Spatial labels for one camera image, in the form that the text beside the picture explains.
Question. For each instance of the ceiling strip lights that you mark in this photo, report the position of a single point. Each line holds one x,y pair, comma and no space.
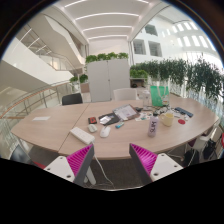
103,14

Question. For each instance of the dark blue keyboard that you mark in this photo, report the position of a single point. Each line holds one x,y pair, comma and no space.
183,111

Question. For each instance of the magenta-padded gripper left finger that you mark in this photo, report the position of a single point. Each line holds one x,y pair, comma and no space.
61,166

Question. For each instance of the green tote bag cat print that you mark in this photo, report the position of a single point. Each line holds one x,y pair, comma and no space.
159,95

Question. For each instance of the small white charger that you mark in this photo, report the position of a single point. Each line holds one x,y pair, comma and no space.
92,128

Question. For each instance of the colourful sticker sheet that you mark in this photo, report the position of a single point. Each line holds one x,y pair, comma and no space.
144,116

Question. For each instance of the pale yellow mug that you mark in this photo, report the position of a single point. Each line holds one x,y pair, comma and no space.
166,119

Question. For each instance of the row of green hedge plants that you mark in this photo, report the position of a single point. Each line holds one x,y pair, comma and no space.
180,75

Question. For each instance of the lilac drink bottle black cap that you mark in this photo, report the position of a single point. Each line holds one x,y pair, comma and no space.
153,126

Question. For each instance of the black chair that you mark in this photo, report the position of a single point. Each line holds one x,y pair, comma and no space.
71,99

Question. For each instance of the small teal marker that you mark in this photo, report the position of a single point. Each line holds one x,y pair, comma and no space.
119,125

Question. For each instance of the glass railing wooden handrail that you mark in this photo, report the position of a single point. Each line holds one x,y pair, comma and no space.
33,96

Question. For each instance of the white computer mouse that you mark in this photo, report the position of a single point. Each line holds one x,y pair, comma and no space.
105,131

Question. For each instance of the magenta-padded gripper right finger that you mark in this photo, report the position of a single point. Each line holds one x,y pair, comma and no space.
163,166

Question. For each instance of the small red black device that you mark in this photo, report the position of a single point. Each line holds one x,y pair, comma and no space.
92,120

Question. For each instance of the small black pouch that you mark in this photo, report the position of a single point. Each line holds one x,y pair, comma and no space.
138,109

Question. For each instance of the low planter with plants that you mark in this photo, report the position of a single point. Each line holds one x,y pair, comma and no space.
78,79

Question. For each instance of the white cabinet topped with plants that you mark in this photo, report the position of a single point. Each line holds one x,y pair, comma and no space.
107,78

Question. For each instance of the white power strip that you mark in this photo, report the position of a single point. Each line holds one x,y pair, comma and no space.
82,135

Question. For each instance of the clear plastic cup with lid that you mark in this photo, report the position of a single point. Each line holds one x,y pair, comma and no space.
145,98

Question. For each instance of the white chair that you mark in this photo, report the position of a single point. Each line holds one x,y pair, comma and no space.
200,141
125,94

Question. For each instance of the black pad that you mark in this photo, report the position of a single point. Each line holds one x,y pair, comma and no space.
108,119

